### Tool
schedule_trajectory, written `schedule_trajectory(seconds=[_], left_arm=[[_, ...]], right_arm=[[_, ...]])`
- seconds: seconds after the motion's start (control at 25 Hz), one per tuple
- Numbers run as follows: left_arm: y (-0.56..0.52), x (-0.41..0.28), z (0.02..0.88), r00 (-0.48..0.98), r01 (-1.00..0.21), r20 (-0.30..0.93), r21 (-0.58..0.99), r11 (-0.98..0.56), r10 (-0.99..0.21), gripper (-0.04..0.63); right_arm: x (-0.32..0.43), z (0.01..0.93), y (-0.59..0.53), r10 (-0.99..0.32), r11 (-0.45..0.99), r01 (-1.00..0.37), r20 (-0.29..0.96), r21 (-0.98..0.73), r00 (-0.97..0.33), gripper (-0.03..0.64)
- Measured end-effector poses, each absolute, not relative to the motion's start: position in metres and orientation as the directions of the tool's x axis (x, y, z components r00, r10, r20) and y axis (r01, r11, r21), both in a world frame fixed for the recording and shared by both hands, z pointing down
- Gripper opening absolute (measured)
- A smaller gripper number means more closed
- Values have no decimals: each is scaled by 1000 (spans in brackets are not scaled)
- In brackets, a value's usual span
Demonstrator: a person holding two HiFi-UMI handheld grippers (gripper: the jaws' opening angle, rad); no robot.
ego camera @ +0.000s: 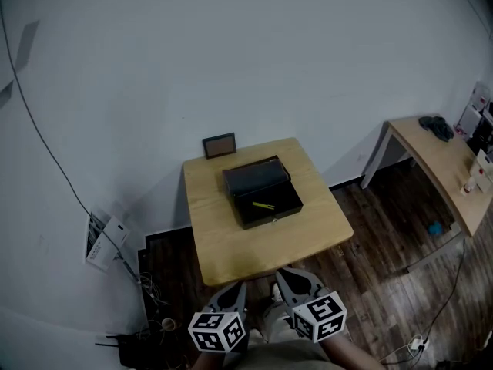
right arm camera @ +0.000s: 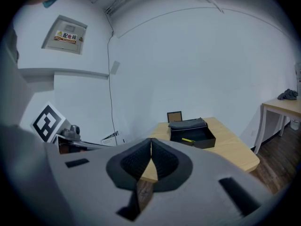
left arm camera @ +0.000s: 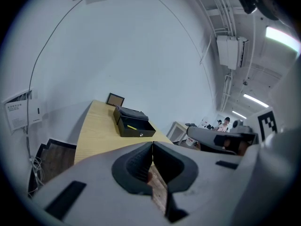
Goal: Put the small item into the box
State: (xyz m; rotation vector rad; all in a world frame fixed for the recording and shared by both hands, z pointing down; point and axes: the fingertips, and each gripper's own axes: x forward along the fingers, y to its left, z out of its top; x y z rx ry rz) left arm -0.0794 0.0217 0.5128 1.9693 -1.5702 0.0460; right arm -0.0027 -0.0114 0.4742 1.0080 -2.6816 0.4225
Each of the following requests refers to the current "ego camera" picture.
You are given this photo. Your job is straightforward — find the black box with lid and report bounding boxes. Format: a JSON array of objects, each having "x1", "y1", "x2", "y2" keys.
[{"x1": 221, "y1": 154, "x2": 305, "y2": 231}]

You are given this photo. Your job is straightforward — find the dark crumpled cloth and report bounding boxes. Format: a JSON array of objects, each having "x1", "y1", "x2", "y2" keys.
[{"x1": 418, "y1": 115, "x2": 456, "y2": 143}]

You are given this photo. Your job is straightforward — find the dark picture frame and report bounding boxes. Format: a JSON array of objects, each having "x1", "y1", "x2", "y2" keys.
[{"x1": 202, "y1": 132, "x2": 237, "y2": 160}]

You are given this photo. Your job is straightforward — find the long black wall cable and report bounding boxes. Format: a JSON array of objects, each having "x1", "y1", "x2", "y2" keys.
[{"x1": 0, "y1": 0, "x2": 142, "y2": 285}]

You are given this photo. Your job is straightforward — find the white power adapter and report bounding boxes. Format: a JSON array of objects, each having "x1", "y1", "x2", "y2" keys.
[{"x1": 408, "y1": 334, "x2": 431, "y2": 353}]

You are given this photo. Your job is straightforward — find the square wooden table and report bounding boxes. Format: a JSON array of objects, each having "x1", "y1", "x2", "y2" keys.
[{"x1": 181, "y1": 136, "x2": 355, "y2": 288}]

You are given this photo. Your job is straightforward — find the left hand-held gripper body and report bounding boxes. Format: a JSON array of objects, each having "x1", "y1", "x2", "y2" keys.
[{"x1": 187, "y1": 301, "x2": 250, "y2": 356}]

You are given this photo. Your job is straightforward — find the person's right forearm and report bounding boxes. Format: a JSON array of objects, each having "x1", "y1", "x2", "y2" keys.
[{"x1": 320, "y1": 334, "x2": 383, "y2": 370}]

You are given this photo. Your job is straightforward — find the tangle of thin cables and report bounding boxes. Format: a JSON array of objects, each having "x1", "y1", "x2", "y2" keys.
[{"x1": 135, "y1": 271, "x2": 183, "y2": 346}]

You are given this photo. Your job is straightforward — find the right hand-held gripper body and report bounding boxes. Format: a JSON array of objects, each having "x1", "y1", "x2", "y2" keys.
[{"x1": 285, "y1": 283, "x2": 348, "y2": 344}]

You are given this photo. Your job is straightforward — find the person's grey trousers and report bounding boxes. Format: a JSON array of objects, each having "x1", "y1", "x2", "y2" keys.
[{"x1": 226, "y1": 301, "x2": 354, "y2": 370}]

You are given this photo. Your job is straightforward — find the white storage rack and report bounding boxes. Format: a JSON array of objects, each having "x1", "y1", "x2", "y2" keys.
[{"x1": 454, "y1": 80, "x2": 493, "y2": 160}]

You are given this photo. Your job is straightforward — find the grey tape strip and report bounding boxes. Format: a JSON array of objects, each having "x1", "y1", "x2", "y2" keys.
[
  {"x1": 0, "y1": 79, "x2": 15, "y2": 110},
  {"x1": 14, "y1": 18, "x2": 41, "y2": 72}
]

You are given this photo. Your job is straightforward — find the black router with antennas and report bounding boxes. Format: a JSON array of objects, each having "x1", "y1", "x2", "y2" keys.
[{"x1": 95, "y1": 332, "x2": 146, "y2": 368}]

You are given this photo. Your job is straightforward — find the white printed booklet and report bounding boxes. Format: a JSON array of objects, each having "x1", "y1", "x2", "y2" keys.
[{"x1": 84, "y1": 213, "x2": 131, "y2": 274}]

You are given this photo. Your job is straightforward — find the black power cable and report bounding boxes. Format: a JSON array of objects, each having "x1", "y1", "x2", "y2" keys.
[{"x1": 379, "y1": 237, "x2": 468, "y2": 364}]

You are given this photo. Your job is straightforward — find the white box with red dot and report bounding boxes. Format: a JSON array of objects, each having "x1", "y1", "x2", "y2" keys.
[{"x1": 471, "y1": 148, "x2": 493, "y2": 193}]

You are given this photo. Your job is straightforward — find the long wooden desk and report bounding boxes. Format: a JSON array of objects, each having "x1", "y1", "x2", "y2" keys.
[{"x1": 360, "y1": 114, "x2": 493, "y2": 275}]

